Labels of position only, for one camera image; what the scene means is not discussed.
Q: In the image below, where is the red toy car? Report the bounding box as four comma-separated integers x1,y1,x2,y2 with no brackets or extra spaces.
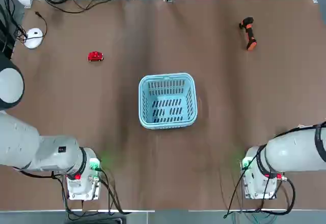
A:
87,51,105,63

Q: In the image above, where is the orange black barcode scanner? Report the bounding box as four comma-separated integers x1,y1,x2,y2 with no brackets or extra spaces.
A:
238,17,258,51

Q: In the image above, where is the light blue plastic basket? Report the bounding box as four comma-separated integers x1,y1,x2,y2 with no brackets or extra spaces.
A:
138,72,199,130

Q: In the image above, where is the white round puck device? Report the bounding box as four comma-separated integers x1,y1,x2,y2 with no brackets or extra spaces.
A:
23,27,45,49

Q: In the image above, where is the black base cable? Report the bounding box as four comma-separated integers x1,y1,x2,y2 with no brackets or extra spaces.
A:
98,167,133,216
259,177,296,216
52,175,86,221

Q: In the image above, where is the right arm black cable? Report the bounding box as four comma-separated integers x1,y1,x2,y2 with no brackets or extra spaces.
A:
223,124,322,219

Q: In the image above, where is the long black looped cable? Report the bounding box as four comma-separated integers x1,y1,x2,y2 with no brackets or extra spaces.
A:
40,0,118,14

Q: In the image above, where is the thin black plug cable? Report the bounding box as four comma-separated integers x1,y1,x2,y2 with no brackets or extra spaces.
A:
35,11,48,39

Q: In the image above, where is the green cable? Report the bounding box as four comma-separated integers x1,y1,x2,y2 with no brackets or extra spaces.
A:
230,207,279,224

